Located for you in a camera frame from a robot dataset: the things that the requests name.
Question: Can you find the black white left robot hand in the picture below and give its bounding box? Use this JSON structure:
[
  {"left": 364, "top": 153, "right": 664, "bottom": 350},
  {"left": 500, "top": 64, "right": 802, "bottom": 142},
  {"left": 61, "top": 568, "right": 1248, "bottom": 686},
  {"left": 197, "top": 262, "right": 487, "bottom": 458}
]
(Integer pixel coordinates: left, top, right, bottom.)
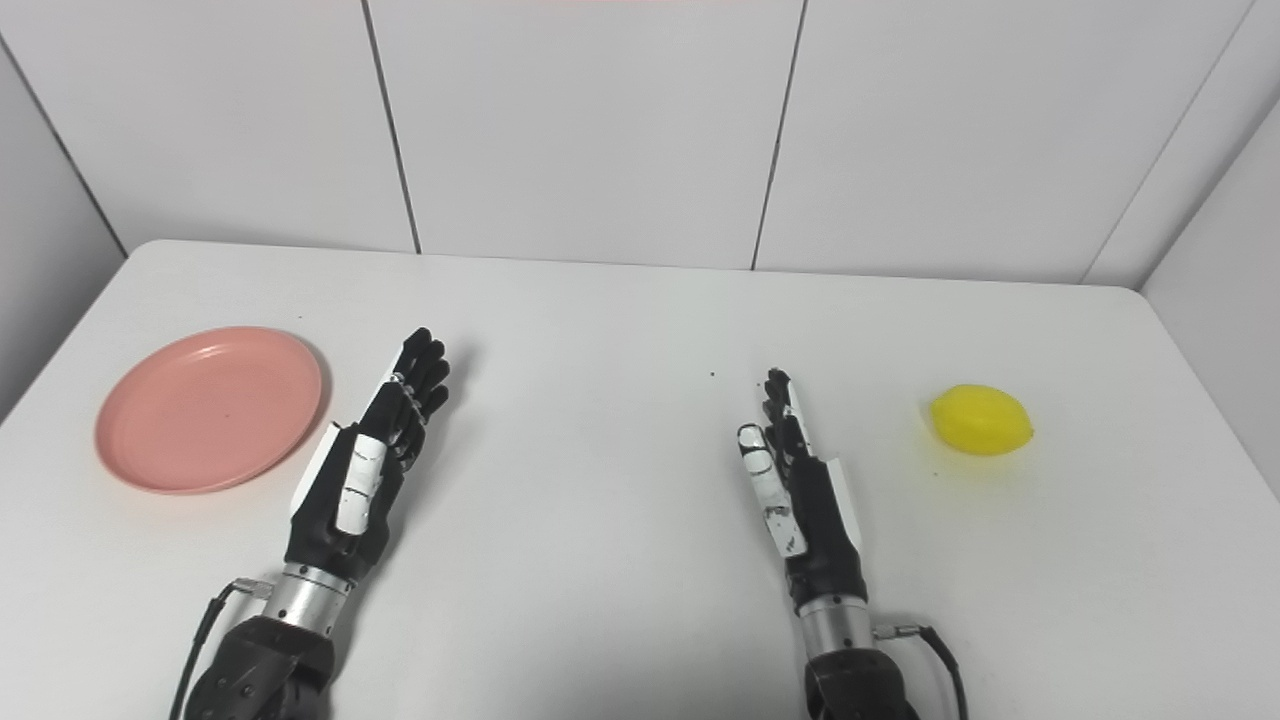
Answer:
[{"left": 284, "top": 327, "right": 453, "bottom": 583}]

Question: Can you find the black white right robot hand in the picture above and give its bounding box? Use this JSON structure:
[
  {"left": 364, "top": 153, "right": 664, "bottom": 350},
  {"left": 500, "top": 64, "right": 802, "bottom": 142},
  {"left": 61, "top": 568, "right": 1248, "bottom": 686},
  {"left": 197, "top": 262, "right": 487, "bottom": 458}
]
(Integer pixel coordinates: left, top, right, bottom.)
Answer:
[{"left": 736, "top": 367, "right": 869, "bottom": 613}]

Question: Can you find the pink round plate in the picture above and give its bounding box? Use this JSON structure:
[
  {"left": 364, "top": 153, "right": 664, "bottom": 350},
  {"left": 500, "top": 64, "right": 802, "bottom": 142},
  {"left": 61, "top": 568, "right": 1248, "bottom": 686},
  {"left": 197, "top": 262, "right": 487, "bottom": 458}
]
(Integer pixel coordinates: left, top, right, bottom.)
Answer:
[{"left": 94, "top": 326, "right": 325, "bottom": 496}]

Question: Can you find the yellow lemon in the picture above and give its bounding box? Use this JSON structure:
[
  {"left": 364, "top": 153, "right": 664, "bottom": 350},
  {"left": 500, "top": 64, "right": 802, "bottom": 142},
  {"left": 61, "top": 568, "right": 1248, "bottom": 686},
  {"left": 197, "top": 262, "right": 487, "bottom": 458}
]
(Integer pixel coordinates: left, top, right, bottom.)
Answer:
[{"left": 930, "top": 384, "right": 1035, "bottom": 457}]

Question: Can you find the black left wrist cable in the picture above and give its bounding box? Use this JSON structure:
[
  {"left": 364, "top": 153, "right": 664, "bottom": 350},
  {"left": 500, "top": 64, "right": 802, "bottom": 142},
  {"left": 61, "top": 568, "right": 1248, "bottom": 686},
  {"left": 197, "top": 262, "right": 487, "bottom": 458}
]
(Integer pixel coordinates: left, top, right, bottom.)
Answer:
[{"left": 168, "top": 578, "right": 273, "bottom": 720}]

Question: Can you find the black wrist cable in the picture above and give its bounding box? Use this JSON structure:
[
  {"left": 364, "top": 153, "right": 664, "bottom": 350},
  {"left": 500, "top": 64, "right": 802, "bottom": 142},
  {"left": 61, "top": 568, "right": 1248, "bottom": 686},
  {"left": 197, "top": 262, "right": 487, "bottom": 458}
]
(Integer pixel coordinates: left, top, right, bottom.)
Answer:
[
  {"left": 872, "top": 622, "right": 969, "bottom": 720},
  {"left": 168, "top": 578, "right": 273, "bottom": 720}
]

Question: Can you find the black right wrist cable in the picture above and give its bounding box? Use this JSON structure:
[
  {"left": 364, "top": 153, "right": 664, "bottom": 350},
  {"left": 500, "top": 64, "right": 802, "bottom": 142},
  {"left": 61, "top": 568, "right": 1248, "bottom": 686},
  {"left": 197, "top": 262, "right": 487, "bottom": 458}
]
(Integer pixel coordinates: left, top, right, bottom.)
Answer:
[{"left": 872, "top": 622, "right": 969, "bottom": 720}]

